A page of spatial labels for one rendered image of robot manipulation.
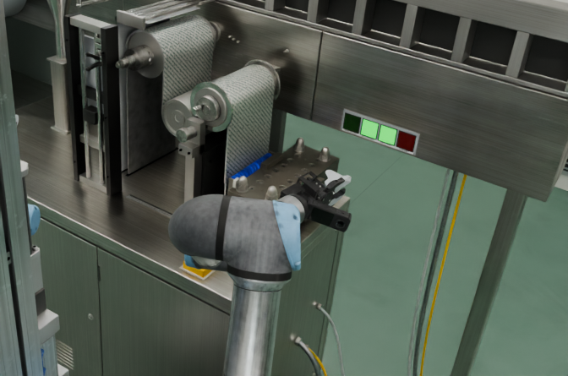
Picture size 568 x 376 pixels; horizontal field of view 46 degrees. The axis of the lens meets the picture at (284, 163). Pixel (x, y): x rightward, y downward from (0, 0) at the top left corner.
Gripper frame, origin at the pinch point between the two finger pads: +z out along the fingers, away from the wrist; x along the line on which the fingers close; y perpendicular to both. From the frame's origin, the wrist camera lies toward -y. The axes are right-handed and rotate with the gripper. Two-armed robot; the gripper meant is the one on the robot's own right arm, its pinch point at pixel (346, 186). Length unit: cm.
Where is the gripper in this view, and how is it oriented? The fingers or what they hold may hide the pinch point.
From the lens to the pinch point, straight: 172.3
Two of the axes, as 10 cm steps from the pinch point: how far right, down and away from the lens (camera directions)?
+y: -7.3, -5.7, 3.9
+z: 6.2, -3.1, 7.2
